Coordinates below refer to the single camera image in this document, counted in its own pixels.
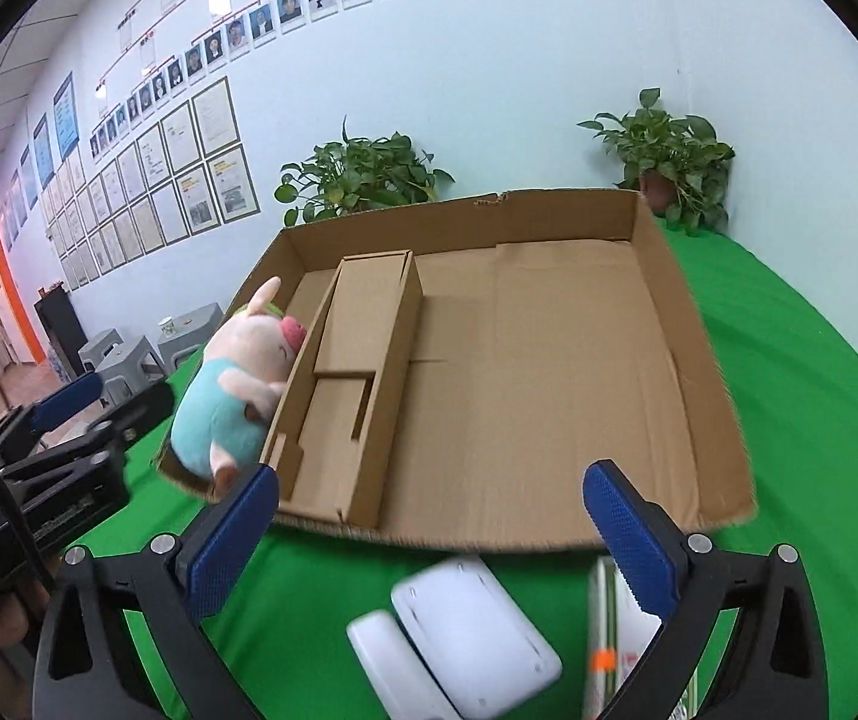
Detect potted plant in brown pot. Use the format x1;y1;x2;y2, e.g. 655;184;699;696
577;88;736;235

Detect black cabinet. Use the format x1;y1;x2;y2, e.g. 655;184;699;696
34;289;89;370

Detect blue wall poster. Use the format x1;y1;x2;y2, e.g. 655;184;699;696
52;73;79;160
31;114;50;190

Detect group of framed wall certificates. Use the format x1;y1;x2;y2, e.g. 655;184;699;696
43;76;260;290

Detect person's left hand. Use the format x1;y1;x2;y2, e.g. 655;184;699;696
0;592;51;665

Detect folded cardboard insert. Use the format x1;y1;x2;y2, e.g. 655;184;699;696
260;250;422;530

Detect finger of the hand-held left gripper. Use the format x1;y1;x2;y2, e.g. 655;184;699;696
0;371;105;466
0;386;175;485

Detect green table cloth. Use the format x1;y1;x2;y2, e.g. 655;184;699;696
61;225;858;720

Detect pink pig plush toy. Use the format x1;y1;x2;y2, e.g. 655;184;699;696
172;276;308;502

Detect small white flat device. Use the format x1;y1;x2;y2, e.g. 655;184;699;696
346;610;460;720

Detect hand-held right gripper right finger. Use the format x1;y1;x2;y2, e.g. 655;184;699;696
583;459;829;720

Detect large white device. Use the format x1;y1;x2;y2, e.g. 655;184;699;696
390;556;563;719

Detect large cardboard box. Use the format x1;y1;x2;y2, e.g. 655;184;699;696
155;187;760;552

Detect bushy potted green plant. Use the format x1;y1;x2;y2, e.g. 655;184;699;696
274;116;456;227

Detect wall chart of portrait photos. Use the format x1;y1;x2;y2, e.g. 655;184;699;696
88;0;409;162

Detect grey plastic stool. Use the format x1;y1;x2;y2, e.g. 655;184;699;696
78;328;137;376
95;337;167;406
157;302;224;372

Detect white and green packet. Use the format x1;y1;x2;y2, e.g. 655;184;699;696
581;556;700;720

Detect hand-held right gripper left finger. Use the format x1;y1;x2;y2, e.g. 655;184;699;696
31;463;280;720

